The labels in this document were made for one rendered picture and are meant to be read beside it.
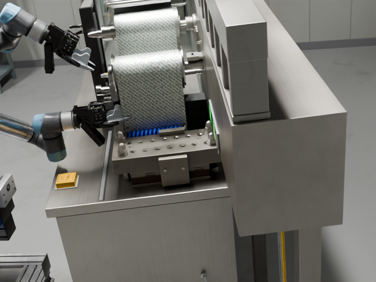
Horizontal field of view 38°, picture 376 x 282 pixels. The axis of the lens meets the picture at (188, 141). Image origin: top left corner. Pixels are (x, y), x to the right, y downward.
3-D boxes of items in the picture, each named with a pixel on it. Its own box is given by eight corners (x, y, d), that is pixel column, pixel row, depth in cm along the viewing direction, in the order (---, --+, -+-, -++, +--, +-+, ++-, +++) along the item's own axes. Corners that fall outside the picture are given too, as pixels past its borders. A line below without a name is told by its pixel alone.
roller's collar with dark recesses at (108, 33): (104, 38, 228) (102, 23, 225) (118, 37, 228) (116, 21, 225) (103, 43, 222) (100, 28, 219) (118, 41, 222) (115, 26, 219)
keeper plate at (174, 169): (162, 183, 199) (158, 157, 193) (189, 180, 199) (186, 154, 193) (162, 187, 196) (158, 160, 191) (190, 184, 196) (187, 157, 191)
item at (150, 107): (126, 135, 211) (118, 91, 202) (187, 128, 211) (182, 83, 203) (126, 136, 211) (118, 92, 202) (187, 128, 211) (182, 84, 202)
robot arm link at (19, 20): (3, 12, 195) (10, -4, 189) (31, 28, 199) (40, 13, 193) (-6, 25, 190) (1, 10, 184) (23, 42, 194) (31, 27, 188)
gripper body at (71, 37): (79, 43, 193) (48, 25, 189) (67, 63, 196) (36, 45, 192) (81, 37, 200) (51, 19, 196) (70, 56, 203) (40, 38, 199)
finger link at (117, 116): (129, 108, 202) (104, 111, 202) (131, 123, 205) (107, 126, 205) (130, 105, 205) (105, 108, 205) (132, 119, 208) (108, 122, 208)
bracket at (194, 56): (186, 56, 207) (186, 51, 206) (201, 55, 207) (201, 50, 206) (187, 61, 202) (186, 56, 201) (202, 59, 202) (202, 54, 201)
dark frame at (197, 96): (130, 145, 229) (122, 101, 219) (208, 136, 229) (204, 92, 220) (129, 154, 222) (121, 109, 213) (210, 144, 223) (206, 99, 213)
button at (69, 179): (59, 179, 211) (57, 173, 210) (77, 177, 211) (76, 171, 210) (56, 189, 205) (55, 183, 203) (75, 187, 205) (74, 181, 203)
